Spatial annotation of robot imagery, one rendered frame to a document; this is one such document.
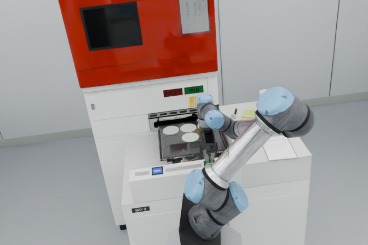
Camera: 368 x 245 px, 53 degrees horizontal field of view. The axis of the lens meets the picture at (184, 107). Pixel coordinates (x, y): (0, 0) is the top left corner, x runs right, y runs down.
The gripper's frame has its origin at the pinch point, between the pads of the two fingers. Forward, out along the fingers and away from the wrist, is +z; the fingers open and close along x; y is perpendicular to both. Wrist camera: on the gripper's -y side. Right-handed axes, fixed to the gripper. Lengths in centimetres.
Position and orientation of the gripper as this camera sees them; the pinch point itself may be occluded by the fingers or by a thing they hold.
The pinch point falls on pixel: (209, 161)
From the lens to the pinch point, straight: 183.6
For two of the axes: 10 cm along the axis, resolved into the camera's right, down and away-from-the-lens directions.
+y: -1.0, -4.6, 8.8
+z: 0.9, 8.8, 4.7
